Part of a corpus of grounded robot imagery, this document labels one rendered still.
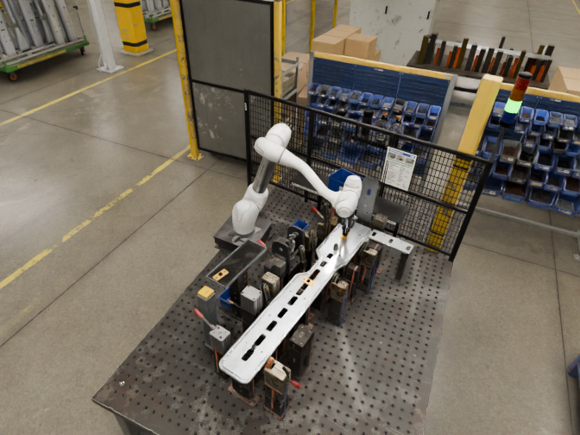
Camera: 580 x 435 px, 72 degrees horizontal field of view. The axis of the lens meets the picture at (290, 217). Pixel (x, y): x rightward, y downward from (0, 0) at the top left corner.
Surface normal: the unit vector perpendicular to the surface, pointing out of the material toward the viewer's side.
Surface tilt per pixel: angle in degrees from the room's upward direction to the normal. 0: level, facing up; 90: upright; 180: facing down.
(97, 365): 0
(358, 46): 90
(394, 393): 0
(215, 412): 0
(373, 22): 90
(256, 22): 90
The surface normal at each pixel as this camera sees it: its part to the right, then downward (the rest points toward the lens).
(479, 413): 0.04, -0.78
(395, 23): -0.41, 0.56
